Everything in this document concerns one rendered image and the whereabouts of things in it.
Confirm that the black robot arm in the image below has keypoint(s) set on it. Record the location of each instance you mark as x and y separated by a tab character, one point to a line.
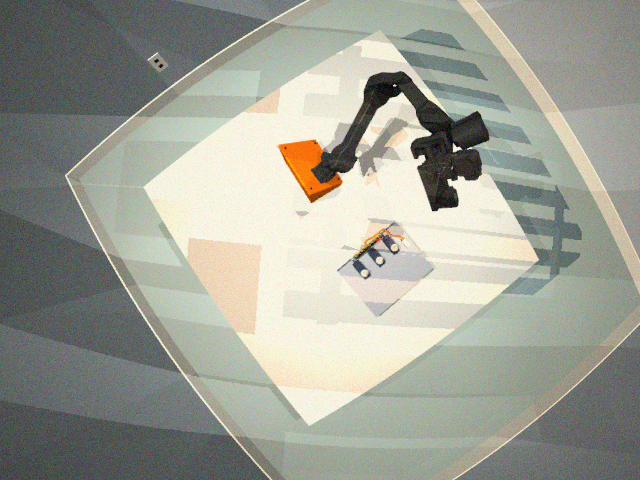
464	133

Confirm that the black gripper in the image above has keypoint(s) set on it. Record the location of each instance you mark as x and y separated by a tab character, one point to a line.
435	171

